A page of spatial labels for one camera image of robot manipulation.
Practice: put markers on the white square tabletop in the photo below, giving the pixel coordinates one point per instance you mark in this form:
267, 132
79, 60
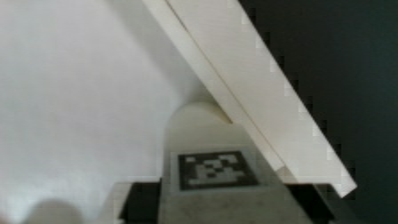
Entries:
107, 61

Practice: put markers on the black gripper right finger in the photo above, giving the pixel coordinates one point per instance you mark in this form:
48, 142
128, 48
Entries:
310, 194

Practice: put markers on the white table leg with tag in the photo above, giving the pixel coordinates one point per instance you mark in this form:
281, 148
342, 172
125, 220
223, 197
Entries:
221, 187

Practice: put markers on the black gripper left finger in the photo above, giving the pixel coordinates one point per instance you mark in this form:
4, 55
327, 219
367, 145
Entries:
139, 212

